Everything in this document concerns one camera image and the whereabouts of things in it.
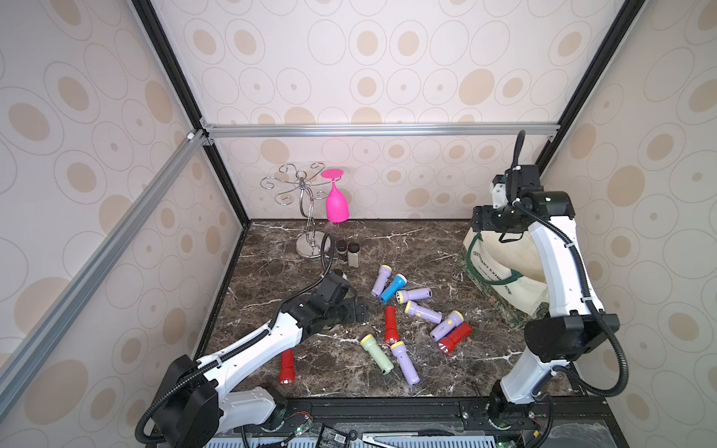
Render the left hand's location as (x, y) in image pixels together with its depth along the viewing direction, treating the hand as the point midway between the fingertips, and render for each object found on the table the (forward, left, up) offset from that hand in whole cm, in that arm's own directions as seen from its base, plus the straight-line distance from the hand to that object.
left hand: (365, 309), depth 80 cm
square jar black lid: (+24, +4, -6) cm, 25 cm away
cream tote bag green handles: (+8, -40, +9) cm, 42 cm away
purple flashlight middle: (+4, -19, -10) cm, 22 cm away
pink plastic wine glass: (+32, +10, +9) cm, 35 cm away
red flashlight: (-13, +22, -10) cm, 28 cm away
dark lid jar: (+27, +8, -4) cm, 28 cm away
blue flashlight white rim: (+15, -12, -10) cm, 21 cm away
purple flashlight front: (-8, -11, -10) cm, 17 cm away
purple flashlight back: (+19, -7, -10) cm, 23 cm away
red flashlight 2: (+1, -8, -11) cm, 14 cm away
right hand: (+19, -38, +17) cm, 46 cm away
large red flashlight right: (-4, -28, -11) cm, 30 cm away
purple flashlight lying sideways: (+11, -17, -11) cm, 23 cm away
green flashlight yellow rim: (-10, -4, -10) cm, 15 cm away
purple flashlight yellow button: (+1, -28, -9) cm, 30 cm away
